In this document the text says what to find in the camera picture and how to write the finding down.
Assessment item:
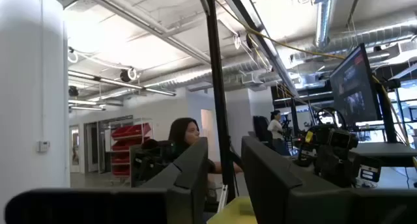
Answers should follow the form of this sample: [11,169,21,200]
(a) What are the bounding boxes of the yellow plastic bin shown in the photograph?
[207,196,258,224]

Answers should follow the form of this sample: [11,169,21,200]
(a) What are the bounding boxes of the black office chair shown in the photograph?
[253,115,273,143]

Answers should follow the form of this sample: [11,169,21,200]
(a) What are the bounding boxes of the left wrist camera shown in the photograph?
[328,128,359,150]

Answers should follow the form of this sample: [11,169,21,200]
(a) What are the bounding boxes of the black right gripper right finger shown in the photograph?
[240,135,417,224]

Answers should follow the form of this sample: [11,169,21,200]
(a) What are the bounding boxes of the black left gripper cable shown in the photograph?
[315,106,348,131]

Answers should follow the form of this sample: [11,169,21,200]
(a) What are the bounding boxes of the white round column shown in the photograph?
[0,0,71,215]

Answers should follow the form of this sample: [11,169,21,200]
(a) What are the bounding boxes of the black equipment cart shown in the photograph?
[130,139,179,188]

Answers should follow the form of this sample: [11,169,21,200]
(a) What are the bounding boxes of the person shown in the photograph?
[167,117,244,176]
[266,109,291,156]

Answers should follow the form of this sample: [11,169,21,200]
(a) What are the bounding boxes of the silver ceiling duct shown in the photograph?
[313,0,337,48]

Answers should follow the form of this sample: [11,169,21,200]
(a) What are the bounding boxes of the dark grey desk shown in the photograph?
[350,141,417,168]

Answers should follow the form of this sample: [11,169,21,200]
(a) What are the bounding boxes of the red bin rack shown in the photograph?
[109,118,154,179]

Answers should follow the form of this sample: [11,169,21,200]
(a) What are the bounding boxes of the black computer monitor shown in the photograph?
[329,43,382,127]

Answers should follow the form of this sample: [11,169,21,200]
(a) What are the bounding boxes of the white wall thermostat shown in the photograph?
[36,140,51,153]

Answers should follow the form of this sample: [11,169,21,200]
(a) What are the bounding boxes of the black ceiling spotlight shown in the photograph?
[119,67,138,83]

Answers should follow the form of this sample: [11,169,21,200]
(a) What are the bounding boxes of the long yellow cable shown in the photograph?
[214,0,417,168]

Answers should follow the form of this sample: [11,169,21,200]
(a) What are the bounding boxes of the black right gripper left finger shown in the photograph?
[5,137,209,224]

